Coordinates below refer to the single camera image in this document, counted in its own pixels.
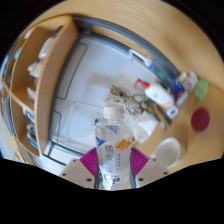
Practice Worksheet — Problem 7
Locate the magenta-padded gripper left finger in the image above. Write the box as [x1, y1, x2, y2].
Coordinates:
[59, 147, 101, 190]

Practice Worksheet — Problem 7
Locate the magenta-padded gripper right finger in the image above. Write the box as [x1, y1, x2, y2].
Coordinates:
[128, 146, 171, 190]

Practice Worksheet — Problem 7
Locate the clear plastic drink bottle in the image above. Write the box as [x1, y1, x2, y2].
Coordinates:
[94, 104, 134, 192]

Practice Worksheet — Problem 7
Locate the cream white mug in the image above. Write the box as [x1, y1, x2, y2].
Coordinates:
[151, 137, 182, 169]

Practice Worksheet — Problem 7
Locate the white tissue pack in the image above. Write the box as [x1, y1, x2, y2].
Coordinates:
[133, 110, 160, 144]

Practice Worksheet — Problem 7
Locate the small white digital clock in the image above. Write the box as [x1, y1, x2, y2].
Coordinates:
[165, 105, 179, 119]

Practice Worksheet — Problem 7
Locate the flat round red coaster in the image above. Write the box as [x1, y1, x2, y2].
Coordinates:
[190, 107, 211, 132]

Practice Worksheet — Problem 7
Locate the wooden tree-man figurine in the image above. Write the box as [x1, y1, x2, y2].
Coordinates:
[107, 85, 158, 116]

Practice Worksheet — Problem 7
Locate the white red-pump lotion bottle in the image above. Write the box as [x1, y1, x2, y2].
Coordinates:
[134, 77, 175, 109]

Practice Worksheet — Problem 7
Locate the blue packet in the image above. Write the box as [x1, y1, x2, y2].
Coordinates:
[168, 79, 189, 107]

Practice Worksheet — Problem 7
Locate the wooden shelf unit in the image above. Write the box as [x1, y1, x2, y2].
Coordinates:
[1, 14, 80, 159]

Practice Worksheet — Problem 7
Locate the small green packet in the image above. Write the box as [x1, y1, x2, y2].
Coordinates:
[194, 77, 209, 102]

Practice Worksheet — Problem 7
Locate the clear blue spray bottle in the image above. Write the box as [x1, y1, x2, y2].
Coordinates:
[128, 49, 178, 84]

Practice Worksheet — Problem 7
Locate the grey metal bed frame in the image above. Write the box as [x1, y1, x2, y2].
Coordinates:
[43, 16, 181, 166]

